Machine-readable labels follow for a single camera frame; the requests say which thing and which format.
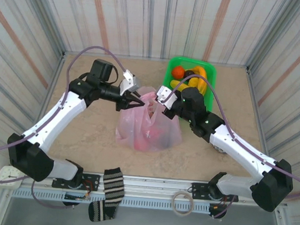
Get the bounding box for pink plastic bag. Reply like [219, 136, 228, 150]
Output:
[114, 89, 187, 155]

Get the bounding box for orange fake fruit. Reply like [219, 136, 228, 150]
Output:
[171, 65, 186, 79]

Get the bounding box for green plastic basket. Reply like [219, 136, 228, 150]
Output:
[160, 55, 219, 113]

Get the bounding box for patterned round ball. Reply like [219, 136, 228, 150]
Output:
[211, 142, 229, 155]

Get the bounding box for black striped sock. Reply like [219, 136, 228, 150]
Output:
[87, 165, 128, 225]

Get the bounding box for black controller board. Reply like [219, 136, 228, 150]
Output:
[62, 192, 91, 209]
[207, 202, 228, 220]

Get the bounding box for white square clock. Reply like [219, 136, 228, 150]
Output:
[0, 164, 27, 190]

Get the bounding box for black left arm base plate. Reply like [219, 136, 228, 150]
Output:
[51, 170, 101, 193]

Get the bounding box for aluminium mounting rail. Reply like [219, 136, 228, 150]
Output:
[78, 169, 289, 211]

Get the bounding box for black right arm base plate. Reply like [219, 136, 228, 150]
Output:
[189, 182, 240, 204]

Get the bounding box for beige tape roll ring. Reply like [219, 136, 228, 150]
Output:
[170, 190, 195, 218]

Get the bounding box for perforated metal cable tray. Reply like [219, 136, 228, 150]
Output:
[11, 184, 212, 217]

